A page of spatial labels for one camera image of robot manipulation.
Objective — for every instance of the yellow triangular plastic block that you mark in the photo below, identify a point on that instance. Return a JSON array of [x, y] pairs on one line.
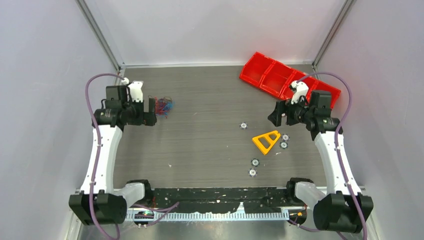
[[265, 142]]

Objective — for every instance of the poker chip lower right pair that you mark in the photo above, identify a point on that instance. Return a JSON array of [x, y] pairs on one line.
[[283, 145]]

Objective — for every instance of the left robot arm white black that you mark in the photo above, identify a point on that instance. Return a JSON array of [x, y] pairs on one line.
[[98, 202]]

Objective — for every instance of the poker chip lowest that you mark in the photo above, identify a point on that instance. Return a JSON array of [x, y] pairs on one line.
[[252, 172]]

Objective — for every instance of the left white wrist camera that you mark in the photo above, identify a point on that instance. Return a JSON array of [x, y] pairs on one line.
[[135, 89]]

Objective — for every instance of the poker chip pair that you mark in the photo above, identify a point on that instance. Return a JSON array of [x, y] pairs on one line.
[[283, 145], [285, 137]]

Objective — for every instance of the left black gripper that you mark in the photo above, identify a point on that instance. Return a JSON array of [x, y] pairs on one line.
[[148, 118]]

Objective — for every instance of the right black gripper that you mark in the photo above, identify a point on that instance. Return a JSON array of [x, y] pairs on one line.
[[282, 107]]

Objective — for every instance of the poker chip centre table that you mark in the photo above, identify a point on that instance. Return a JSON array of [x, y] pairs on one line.
[[243, 125]]

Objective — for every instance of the white slotted cable duct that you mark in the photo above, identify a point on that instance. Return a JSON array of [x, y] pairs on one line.
[[210, 217]]

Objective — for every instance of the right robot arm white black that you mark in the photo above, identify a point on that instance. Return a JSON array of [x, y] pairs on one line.
[[343, 208]]

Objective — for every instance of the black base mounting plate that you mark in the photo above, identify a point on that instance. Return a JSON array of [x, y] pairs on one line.
[[221, 200]]

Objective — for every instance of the aluminium frame rail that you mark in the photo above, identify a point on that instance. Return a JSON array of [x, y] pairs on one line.
[[343, 188]]

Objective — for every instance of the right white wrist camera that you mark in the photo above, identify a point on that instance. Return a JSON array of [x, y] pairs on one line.
[[299, 89]]

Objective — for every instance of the red four-compartment bin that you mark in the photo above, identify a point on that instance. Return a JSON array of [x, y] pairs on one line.
[[270, 76]]

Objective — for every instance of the poker chip lower upper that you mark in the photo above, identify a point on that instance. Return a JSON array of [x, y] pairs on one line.
[[255, 162]]

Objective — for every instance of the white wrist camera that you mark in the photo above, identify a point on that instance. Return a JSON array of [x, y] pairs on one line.
[[135, 89], [299, 89]]

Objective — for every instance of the poker chip upper right pair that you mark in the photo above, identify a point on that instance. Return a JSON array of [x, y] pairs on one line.
[[285, 137]]

